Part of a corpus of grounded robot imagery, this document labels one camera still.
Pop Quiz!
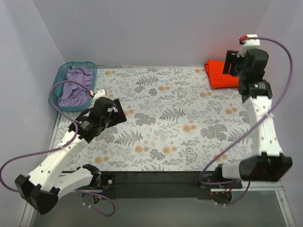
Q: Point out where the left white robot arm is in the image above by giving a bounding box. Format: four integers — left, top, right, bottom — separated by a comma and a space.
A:
15, 90, 127, 215

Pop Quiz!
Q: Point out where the teal plastic bin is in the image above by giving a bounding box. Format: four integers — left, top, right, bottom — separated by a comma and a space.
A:
52, 61, 97, 112

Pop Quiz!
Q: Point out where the floral patterned table mat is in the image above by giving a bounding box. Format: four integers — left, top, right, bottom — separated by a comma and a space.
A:
66, 68, 253, 171

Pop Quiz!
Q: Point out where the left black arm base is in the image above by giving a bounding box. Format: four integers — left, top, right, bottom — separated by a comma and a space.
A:
80, 174, 116, 190

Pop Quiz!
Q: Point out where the orange t shirt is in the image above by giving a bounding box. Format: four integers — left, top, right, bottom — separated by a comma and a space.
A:
205, 59, 239, 89

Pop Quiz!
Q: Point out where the aluminium rail frame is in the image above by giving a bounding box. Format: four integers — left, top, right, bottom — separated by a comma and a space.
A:
21, 172, 295, 227

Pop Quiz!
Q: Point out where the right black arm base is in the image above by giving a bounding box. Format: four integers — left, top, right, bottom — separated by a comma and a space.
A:
198, 172, 242, 194

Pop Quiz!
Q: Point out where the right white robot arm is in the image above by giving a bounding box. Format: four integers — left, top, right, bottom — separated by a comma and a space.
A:
214, 35, 293, 188

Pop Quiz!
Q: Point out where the crumpled lavender t shirt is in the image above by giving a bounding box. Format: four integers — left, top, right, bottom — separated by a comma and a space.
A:
58, 66, 94, 107

